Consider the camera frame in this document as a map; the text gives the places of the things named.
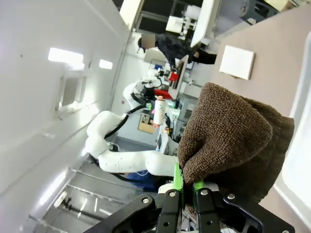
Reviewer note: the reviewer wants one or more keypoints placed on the large ceiling light panel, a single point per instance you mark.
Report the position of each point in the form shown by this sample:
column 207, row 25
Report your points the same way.
column 65, row 55

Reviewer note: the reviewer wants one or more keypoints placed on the brown terry cloth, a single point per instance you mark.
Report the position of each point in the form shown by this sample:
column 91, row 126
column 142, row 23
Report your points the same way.
column 226, row 136

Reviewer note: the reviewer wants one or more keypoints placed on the ceiling air conditioner vent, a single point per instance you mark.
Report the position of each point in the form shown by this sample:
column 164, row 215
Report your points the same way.
column 70, row 92

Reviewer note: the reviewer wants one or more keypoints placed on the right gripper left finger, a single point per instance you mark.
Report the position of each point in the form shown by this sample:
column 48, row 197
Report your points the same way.
column 170, row 208

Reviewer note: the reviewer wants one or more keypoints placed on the blue fabric item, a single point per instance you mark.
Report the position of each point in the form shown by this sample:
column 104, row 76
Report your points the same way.
column 143, row 180

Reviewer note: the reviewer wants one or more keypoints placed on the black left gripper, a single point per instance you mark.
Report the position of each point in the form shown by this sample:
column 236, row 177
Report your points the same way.
column 149, row 91

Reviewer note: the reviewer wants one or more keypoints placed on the white lint roller stand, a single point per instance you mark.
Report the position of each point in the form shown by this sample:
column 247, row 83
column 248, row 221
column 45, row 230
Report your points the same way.
column 236, row 61

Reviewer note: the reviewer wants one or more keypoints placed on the small ceiling light panel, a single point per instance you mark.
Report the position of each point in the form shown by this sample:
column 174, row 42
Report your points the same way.
column 106, row 63

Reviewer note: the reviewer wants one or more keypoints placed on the white background table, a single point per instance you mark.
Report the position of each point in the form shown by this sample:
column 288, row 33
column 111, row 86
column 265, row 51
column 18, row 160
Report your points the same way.
column 202, row 21

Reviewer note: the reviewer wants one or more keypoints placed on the wood edged background desk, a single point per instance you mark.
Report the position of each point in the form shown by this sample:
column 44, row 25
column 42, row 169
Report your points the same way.
column 181, row 75

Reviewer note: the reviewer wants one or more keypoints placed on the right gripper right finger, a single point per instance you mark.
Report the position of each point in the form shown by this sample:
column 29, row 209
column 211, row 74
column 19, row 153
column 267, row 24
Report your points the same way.
column 206, row 211

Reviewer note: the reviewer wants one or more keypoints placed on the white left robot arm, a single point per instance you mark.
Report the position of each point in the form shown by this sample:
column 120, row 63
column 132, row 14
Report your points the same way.
column 126, row 160

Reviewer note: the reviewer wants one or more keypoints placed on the person in dark jacket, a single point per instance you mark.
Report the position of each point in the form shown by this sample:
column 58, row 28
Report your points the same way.
column 170, row 47

